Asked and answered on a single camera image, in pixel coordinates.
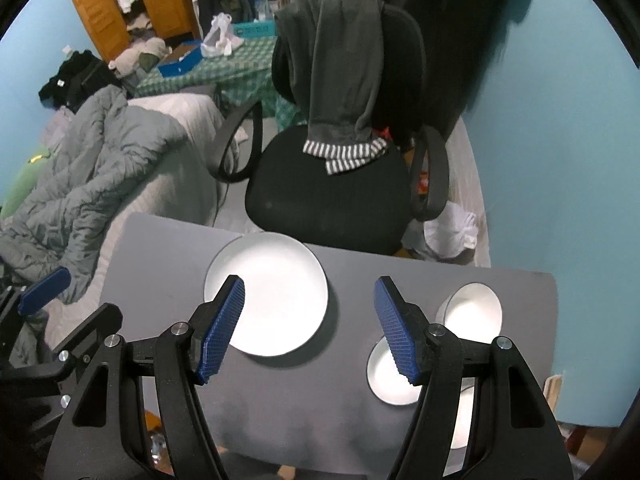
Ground white ribbed bowl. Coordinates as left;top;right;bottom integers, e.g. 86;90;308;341
436;282;503;344
367;337;421;406
444;378;475;476

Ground white plate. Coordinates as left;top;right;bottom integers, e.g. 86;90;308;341
203;232;329;358

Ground white cloth on floor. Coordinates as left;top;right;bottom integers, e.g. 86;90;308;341
401;202;478;261

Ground green pillow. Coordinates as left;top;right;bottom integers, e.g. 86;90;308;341
1;146;52;218

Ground black office chair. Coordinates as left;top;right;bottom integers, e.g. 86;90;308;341
206;0;449;255

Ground grey quilted duvet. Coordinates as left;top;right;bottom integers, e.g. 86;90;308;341
1;86;188;304

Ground wooden plank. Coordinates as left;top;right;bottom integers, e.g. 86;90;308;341
542;374;563;413

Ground black clothes pile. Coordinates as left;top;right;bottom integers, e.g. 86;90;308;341
38;50;122;113

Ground green checkered tablecloth table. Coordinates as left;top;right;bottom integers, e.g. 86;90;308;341
134;37;304;131

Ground blue cardboard box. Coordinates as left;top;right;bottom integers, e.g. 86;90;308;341
156;41;203;78

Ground white plastic bag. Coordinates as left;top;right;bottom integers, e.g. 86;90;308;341
200;13;244;58

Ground dark grey sweater striped cuffs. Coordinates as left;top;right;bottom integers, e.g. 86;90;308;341
274;0;388;176

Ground teal plastic basket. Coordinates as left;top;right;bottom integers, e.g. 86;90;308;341
233;20;276;39

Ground pile of black jackets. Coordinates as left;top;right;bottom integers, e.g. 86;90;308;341
383;0;506;138

